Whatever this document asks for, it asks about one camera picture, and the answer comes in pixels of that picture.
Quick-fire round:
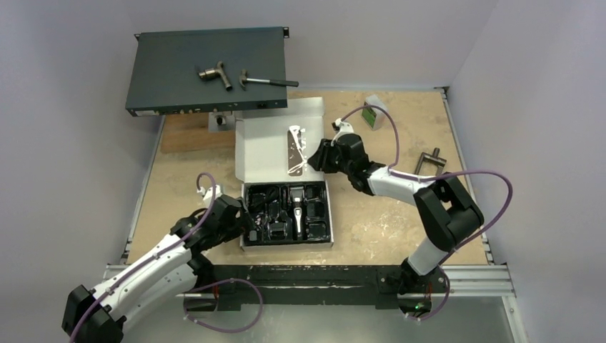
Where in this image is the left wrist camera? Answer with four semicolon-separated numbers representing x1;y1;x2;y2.
197;184;222;207

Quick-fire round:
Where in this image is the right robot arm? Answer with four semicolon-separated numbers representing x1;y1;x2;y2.
307;134;485;291

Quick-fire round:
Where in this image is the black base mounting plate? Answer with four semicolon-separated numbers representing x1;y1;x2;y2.
184;264;449;314

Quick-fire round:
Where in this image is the metal pipe tee fitting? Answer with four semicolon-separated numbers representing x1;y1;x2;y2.
194;61;233;91

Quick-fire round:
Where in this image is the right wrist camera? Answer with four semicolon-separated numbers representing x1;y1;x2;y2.
332;119;354;141

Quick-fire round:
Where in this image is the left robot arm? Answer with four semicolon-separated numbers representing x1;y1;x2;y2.
61;195;253;342

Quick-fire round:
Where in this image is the small black comb guard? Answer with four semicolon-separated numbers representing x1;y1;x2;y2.
269;222;288;240

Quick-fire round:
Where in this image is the black plastic insert tray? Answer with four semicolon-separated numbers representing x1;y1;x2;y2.
240;181;334;250

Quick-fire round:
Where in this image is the small metal bracket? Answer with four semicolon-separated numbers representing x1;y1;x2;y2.
208;111;241;132

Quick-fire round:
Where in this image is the white hair clipper kit box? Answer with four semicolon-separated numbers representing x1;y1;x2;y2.
235;97;332;251

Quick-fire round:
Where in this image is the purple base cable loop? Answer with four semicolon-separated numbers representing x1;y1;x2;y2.
183;277;264;333

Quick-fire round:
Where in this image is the white foam block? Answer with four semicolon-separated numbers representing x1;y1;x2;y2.
361;94;387;131

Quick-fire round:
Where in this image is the small claw hammer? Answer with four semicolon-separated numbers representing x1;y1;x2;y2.
239;69;299;89

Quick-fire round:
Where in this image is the metal clamp tool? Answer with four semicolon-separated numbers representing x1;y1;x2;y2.
414;147;447;176

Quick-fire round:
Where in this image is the dark rack-mount equipment case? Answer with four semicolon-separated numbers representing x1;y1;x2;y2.
125;26;289;116

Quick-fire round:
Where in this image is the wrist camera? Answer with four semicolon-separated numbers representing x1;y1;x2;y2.
197;184;222;207
332;119;354;141

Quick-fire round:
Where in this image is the black charging cable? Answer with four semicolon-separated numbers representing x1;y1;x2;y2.
248;187;282;209

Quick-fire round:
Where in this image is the black silver hair clipper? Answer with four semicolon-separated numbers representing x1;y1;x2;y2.
289;186;304;240

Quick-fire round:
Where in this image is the wooden board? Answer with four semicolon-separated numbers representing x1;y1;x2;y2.
159;109;280;154

